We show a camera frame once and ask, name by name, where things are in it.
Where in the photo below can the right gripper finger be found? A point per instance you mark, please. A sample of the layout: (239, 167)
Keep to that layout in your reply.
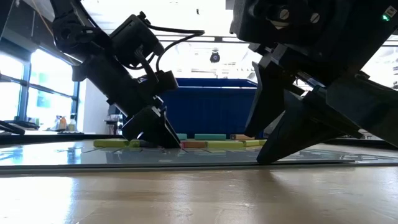
(304, 130)
(270, 93)

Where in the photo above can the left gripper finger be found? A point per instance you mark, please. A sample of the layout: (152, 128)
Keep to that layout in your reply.
(146, 127)
(172, 140)

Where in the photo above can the teal wooden block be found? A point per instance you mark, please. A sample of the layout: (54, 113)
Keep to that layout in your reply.
(182, 137)
(210, 137)

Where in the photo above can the green wooden block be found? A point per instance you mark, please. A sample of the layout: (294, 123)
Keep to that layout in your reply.
(134, 143)
(224, 144)
(110, 143)
(253, 143)

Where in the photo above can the natural wooden block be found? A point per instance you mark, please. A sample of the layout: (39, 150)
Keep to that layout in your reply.
(193, 144)
(241, 137)

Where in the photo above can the blue plastic bin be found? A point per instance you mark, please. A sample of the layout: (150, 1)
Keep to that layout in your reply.
(211, 105)

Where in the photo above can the grey slotted divider panel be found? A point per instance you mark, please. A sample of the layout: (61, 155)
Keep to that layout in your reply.
(46, 155)

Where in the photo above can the dark monitor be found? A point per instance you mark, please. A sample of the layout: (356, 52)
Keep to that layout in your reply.
(113, 110)

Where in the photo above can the clear bottle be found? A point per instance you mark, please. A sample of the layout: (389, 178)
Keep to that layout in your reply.
(72, 125)

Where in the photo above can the orange bottle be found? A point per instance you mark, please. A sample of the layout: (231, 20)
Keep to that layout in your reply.
(63, 124)

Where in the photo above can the black ceiling spotlight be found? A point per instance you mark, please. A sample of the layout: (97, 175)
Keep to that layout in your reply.
(214, 57)

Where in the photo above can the large window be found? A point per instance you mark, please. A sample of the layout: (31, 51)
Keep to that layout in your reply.
(49, 81)

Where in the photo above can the linear ceiling light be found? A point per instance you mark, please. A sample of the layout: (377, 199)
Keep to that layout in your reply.
(202, 39)

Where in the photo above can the black curved bar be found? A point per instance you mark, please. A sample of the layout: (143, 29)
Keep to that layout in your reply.
(12, 128)

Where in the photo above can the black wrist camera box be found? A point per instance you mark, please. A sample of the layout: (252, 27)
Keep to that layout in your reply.
(388, 14)
(133, 37)

